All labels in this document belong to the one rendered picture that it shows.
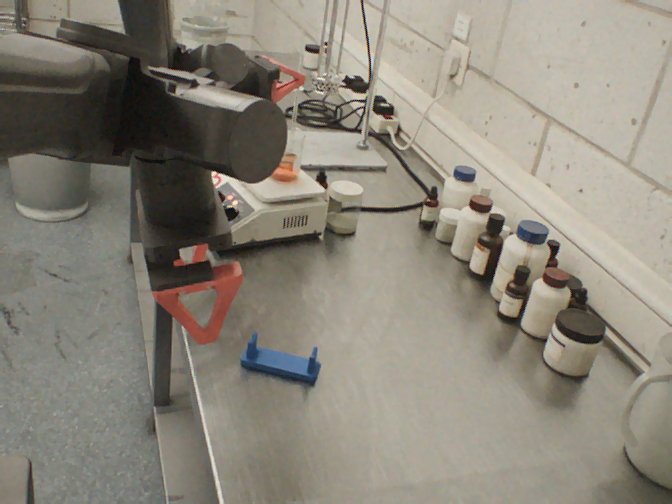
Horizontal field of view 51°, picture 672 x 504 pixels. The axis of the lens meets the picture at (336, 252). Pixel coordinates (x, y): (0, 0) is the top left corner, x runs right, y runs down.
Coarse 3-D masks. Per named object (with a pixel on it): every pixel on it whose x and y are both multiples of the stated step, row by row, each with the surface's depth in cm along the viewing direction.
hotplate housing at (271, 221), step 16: (240, 192) 120; (256, 208) 115; (272, 208) 116; (288, 208) 117; (304, 208) 119; (320, 208) 120; (240, 224) 114; (256, 224) 115; (272, 224) 117; (288, 224) 119; (304, 224) 120; (320, 224) 122; (240, 240) 115; (256, 240) 117; (272, 240) 119; (288, 240) 121
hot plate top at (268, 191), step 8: (304, 176) 124; (248, 184) 118; (256, 184) 118; (264, 184) 119; (272, 184) 119; (280, 184) 120; (288, 184) 120; (296, 184) 121; (304, 184) 121; (312, 184) 122; (256, 192) 116; (264, 192) 116; (272, 192) 116; (280, 192) 117; (288, 192) 117; (296, 192) 118; (304, 192) 118; (312, 192) 119; (320, 192) 119; (264, 200) 115; (272, 200) 115; (280, 200) 116
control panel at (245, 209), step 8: (224, 184) 123; (224, 192) 121; (232, 192) 120; (224, 200) 119; (232, 200) 119; (240, 200) 118; (240, 208) 116; (248, 208) 116; (240, 216) 115; (232, 224) 114
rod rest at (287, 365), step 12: (252, 336) 91; (252, 348) 90; (264, 348) 92; (240, 360) 90; (252, 360) 90; (264, 360) 90; (276, 360) 91; (288, 360) 91; (300, 360) 91; (312, 360) 88; (276, 372) 90; (288, 372) 89; (300, 372) 89; (312, 372) 89
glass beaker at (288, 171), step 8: (288, 128) 122; (296, 128) 121; (288, 136) 122; (296, 136) 122; (304, 136) 119; (288, 144) 117; (296, 144) 117; (288, 152) 117; (296, 152) 118; (288, 160) 118; (296, 160) 119; (280, 168) 119; (288, 168) 119; (296, 168) 120; (272, 176) 120; (280, 176) 119; (288, 176) 120; (296, 176) 121
